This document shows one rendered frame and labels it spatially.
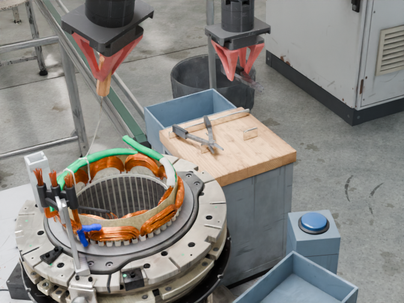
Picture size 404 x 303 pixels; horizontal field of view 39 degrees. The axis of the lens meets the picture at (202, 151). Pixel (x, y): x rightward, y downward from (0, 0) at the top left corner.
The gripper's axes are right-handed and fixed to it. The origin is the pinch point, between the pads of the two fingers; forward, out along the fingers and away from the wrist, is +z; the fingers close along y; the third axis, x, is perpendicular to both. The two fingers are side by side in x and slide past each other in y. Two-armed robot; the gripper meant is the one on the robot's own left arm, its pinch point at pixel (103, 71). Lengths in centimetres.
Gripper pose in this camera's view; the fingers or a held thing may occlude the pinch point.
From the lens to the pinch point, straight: 76.0
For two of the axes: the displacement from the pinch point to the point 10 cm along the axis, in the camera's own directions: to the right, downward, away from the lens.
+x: 8.2, 5.2, -2.4
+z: -1.9, 6.5, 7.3
